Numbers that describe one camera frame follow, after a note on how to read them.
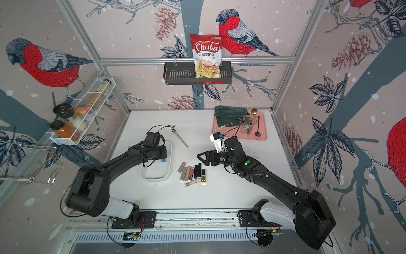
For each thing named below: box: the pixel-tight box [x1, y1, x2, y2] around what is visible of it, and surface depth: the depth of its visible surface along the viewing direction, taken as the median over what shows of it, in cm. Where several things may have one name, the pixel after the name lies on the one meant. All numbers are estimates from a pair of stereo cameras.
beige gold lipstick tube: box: [177, 161, 187, 174], surface depth 92 cm
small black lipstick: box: [193, 164, 199, 179], surface depth 90 cm
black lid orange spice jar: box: [49, 119, 81, 142], surface depth 64 cm
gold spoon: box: [249, 107, 258, 126], surface depth 104 cm
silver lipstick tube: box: [179, 166, 188, 181], surface depth 89 cm
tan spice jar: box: [84, 92, 100, 107], surface depth 79 cm
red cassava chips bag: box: [190, 33, 223, 79], surface depth 85 cm
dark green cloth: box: [214, 105, 248, 129], surface depth 120 cm
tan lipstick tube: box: [183, 165, 191, 181], surface depth 89 cm
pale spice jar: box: [96, 79, 112, 96], surface depth 87 cm
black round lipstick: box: [198, 162, 202, 178], surface depth 90 cm
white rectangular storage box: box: [139, 140, 173, 182], surface depth 88 cm
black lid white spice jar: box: [52, 103, 88, 133], surface depth 65 cm
